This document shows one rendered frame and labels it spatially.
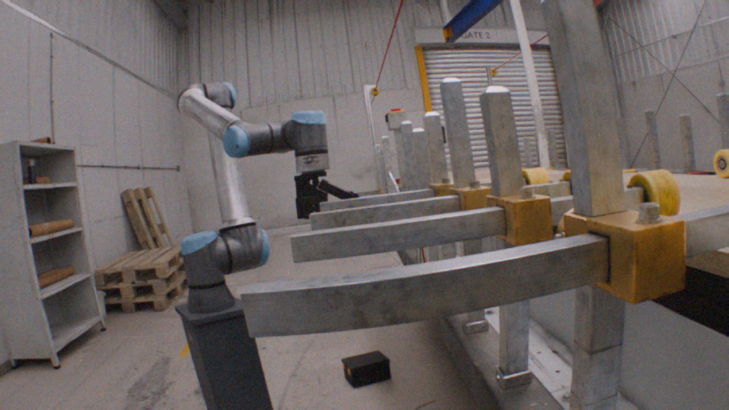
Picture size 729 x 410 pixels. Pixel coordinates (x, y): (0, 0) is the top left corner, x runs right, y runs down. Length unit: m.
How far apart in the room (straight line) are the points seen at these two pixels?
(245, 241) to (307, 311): 1.43
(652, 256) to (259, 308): 0.25
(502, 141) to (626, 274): 0.33
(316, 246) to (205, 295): 1.16
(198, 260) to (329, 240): 1.15
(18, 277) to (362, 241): 2.92
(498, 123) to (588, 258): 0.31
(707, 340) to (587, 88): 0.36
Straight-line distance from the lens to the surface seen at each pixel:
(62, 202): 4.01
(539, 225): 0.53
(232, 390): 1.74
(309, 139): 1.25
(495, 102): 0.59
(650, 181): 0.64
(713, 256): 0.54
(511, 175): 0.59
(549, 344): 1.00
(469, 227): 0.54
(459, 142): 0.83
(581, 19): 0.38
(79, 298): 4.07
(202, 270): 1.65
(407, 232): 0.53
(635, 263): 0.30
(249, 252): 1.71
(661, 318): 0.66
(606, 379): 0.41
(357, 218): 0.77
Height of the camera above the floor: 1.03
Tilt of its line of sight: 4 degrees down
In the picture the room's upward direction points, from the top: 7 degrees counter-clockwise
